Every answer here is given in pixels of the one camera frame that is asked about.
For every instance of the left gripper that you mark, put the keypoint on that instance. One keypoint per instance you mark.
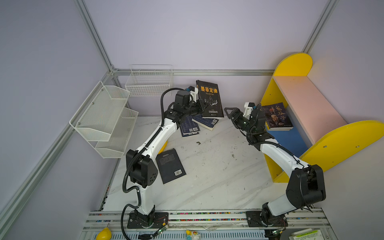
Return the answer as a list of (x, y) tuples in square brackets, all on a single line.
[(198, 103)]

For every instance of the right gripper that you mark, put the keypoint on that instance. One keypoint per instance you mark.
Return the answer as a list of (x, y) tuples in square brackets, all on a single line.
[(235, 113)]

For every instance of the black book yellow title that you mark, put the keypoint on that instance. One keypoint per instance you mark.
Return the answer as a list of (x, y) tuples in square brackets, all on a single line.
[(213, 98)]

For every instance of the blue book front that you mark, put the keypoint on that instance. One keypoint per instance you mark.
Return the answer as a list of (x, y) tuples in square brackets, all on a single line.
[(206, 123)]

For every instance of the blue book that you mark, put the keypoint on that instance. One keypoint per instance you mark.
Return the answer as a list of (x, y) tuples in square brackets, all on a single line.
[(189, 128), (206, 123)]

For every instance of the purple old man book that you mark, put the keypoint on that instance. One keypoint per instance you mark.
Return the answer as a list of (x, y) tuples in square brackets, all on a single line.
[(277, 118)]

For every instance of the black book with barcode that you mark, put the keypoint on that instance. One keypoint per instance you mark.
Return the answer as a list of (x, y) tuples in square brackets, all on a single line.
[(170, 166)]

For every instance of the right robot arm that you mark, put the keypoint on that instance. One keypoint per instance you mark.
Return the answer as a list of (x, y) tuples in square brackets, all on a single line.
[(306, 184)]

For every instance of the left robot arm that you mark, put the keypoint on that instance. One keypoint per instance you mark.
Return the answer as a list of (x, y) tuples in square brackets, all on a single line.
[(141, 171)]

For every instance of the blue book behind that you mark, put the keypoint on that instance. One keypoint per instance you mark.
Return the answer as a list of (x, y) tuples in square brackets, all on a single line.
[(189, 128)]

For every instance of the yellow banana bunch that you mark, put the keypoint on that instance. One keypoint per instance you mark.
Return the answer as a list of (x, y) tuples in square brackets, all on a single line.
[(163, 148)]

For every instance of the yellow pink blue bookshelf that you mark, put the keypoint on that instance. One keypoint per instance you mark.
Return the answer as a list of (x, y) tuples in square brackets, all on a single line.
[(332, 139)]

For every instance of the white mesh two-tier shelf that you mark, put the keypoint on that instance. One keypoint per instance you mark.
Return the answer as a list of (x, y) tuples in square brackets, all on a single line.
[(105, 122)]

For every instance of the small yellow duck toy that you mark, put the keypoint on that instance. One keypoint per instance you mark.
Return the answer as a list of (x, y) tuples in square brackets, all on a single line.
[(192, 235)]

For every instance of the green white box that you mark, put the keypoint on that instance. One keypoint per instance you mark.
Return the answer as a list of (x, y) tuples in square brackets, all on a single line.
[(307, 234)]

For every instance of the yellow lemon toy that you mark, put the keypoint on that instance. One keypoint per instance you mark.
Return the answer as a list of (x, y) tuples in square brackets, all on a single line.
[(105, 234)]

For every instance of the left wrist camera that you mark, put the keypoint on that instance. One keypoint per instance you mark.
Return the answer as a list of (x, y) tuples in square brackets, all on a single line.
[(193, 92)]

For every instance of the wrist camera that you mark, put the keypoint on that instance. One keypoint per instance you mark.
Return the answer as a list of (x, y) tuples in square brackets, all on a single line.
[(193, 92), (249, 107)]

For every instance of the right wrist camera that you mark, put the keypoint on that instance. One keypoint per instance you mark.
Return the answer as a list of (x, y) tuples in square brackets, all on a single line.
[(249, 107)]

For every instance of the white wire basket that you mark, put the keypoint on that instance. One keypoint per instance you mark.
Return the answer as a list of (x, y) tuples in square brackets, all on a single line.
[(149, 80)]

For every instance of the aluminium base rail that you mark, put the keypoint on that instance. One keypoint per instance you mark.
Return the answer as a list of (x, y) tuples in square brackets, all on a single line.
[(207, 207)]

